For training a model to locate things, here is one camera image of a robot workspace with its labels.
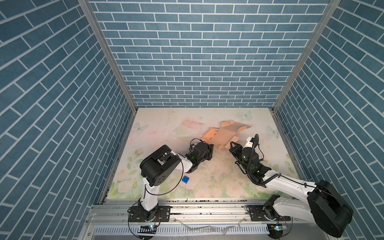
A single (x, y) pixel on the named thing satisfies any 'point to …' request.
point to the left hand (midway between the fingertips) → (216, 143)
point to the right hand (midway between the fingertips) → (228, 140)
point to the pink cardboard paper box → (227, 133)
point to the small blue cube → (185, 179)
